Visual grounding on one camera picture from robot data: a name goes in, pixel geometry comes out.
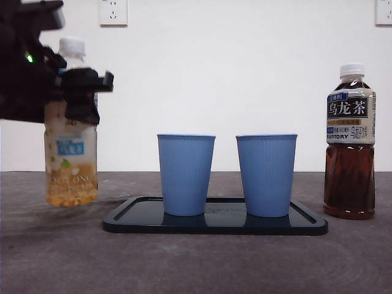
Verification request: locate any blue ribbed cup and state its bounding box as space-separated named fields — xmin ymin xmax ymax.
xmin=156 ymin=133 xmax=216 ymax=217
xmin=235 ymin=133 xmax=298 ymax=218

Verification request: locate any left wrist grey camera box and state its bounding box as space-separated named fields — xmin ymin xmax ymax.
xmin=18 ymin=0 xmax=66 ymax=31

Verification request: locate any white wall socket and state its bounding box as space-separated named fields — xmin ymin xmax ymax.
xmin=375 ymin=0 xmax=392 ymax=26
xmin=99 ymin=0 xmax=128 ymax=27

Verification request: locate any dark blue tray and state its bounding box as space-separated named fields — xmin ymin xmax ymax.
xmin=102 ymin=196 xmax=329 ymax=236

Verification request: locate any dark oolong tea bottle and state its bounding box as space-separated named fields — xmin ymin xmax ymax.
xmin=323 ymin=63 xmax=377 ymax=221

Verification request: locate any jasmine oolong tea bottle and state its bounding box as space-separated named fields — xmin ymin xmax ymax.
xmin=44 ymin=37 xmax=99 ymax=208

